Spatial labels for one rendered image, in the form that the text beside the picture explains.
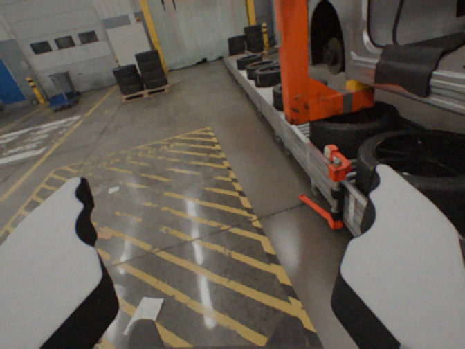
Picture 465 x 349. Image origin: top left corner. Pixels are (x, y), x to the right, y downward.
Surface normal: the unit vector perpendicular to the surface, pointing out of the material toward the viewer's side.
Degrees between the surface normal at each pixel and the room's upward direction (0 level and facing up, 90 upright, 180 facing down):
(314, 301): 0
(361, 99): 90
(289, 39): 90
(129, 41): 90
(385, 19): 86
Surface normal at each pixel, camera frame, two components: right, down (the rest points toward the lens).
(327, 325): -0.19, -0.84
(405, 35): -0.05, -0.22
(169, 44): 0.23, 0.47
